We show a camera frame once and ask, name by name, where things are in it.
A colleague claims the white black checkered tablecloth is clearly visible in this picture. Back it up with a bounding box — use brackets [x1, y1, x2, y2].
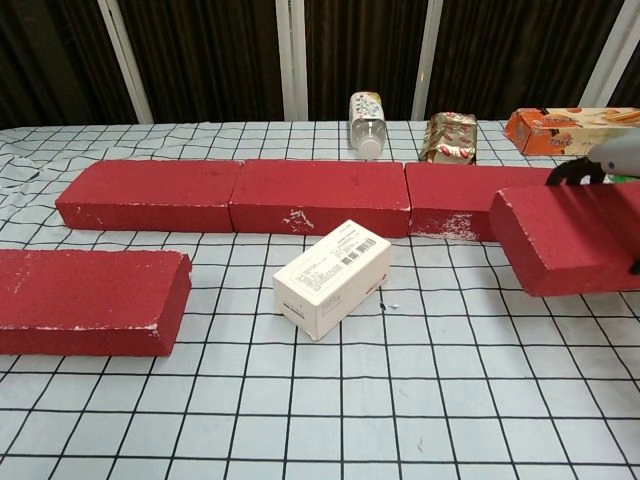
[0, 118, 640, 480]

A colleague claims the red foam brick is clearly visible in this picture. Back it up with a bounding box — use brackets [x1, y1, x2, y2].
[54, 159, 245, 234]
[488, 182, 640, 299]
[0, 248, 194, 357]
[403, 162, 557, 243]
[228, 159, 412, 239]

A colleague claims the gold foil snack pack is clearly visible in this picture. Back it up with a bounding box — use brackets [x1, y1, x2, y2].
[417, 112, 479, 165]

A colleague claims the clear bottle with patterned label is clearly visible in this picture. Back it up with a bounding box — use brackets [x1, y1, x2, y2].
[348, 90, 387, 160]

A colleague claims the orange biscuit box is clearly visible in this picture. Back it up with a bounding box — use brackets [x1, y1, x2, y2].
[503, 106, 640, 156]

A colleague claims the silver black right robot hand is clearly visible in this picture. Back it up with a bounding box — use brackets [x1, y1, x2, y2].
[544, 130, 640, 276]

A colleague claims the white cardboard box with barcode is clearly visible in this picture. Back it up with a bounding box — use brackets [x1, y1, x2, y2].
[272, 218, 392, 343]

